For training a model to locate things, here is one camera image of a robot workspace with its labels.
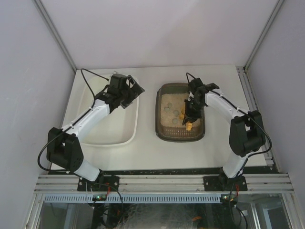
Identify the yellow litter scoop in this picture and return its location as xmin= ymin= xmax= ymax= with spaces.
xmin=179 ymin=99 xmax=193 ymax=131

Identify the dark brown litter box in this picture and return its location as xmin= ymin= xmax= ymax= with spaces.
xmin=155 ymin=83 xmax=205 ymax=142

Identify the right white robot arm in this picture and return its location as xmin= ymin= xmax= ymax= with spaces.
xmin=182 ymin=78 xmax=270 ymax=178

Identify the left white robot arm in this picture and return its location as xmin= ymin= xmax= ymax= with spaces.
xmin=46 ymin=73 xmax=145 ymax=182

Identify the white plastic tray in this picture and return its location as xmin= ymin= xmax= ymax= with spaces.
xmin=71 ymin=77 xmax=139 ymax=147

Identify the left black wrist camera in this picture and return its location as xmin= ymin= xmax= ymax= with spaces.
xmin=109 ymin=73 xmax=127 ymax=90

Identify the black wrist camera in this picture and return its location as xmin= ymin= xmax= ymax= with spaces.
xmin=188 ymin=78 xmax=204 ymax=93
xmin=109 ymin=73 xmax=127 ymax=90

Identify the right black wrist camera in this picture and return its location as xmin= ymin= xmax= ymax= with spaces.
xmin=188 ymin=78 xmax=204 ymax=93

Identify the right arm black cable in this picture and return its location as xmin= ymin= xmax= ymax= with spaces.
xmin=185 ymin=72 xmax=272 ymax=158

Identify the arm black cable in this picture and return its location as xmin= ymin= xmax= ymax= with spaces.
xmin=185 ymin=72 xmax=272 ymax=158
xmin=37 ymin=68 xmax=112 ymax=171

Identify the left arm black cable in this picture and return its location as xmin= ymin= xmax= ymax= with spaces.
xmin=37 ymin=68 xmax=112 ymax=171

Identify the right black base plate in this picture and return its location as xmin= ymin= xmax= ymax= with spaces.
xmin=203 ymin=175 xmax=248 ymax=191

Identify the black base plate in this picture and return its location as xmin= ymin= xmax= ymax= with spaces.
xmin=203 ymin=175 xmax=248 ymax=191
xmin=77 ymin=175 xmax=120 ymax=192

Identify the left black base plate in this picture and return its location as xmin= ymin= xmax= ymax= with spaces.
xmin=77 ymin=175 xmax=120 ymax=192

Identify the grey slotted cable duct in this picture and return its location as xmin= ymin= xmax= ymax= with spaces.
xmin=44 ymin=193 xmax=282 ymax=204

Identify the aluminium front rail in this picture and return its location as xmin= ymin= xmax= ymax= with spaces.
xmin=34 ymin=174 xmax=294 ymax=194

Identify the left aluminium frame post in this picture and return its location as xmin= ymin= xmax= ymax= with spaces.
xmin=32 ymin=0 xmax=77 ymax=73

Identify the aluminium frame post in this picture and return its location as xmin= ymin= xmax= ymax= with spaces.
xmin=32 ymin=0 xmax=77 ymax=73
xmin=243 ymin=0 xmax=286 ymax=71

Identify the right aluminium frame post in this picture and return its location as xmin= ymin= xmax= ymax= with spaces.
xmin=243 ymin=0 xmax=286 ymax=71

